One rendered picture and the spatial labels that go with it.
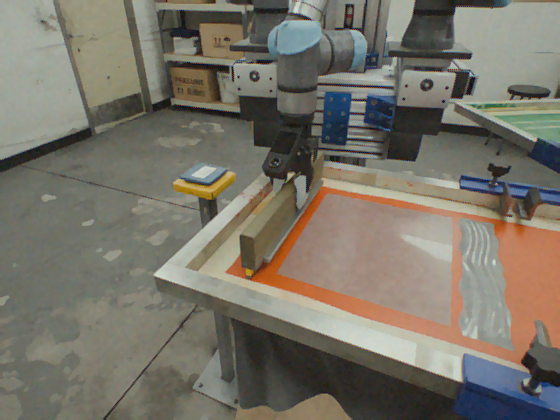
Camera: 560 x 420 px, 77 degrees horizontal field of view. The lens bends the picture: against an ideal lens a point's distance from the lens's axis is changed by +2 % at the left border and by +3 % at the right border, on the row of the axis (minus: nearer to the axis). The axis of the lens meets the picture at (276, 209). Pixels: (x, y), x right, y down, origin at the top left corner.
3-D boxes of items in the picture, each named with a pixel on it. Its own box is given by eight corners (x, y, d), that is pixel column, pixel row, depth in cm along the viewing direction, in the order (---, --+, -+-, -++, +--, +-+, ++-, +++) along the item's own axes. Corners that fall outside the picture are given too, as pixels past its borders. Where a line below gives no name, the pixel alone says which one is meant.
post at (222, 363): (191, 389, 145) (147, 185, 95) (219, 347, 163) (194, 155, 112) (238, 410, 138) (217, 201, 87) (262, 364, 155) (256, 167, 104)
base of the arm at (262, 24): (257, 38, 127) (256, 6, 122) (297, 39, 124) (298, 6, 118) (243, 43, 115) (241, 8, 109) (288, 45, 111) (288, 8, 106)
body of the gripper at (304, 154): (318, 162, 77) (322, 107, 71) (305, 178, 70) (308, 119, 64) (286, 156, 80) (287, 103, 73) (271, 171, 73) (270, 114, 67)
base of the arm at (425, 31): (399, 42, 116) (405, 7, 111) (449, 43, 113) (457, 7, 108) (401, 48, 104) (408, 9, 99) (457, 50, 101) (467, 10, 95)
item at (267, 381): (241, 411, 86) (228, 284, 64) (247, 398, 89) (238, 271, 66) (443, 505, 70) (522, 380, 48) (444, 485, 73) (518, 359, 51)
